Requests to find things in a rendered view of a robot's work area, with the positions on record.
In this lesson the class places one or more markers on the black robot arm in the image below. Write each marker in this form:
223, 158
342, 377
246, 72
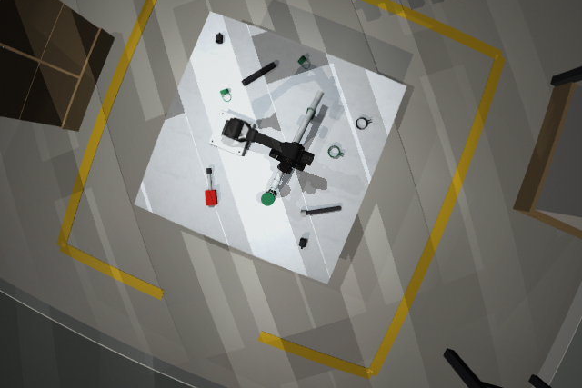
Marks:
294, 151

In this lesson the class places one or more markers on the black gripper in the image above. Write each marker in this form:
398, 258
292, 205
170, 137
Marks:
276, 155

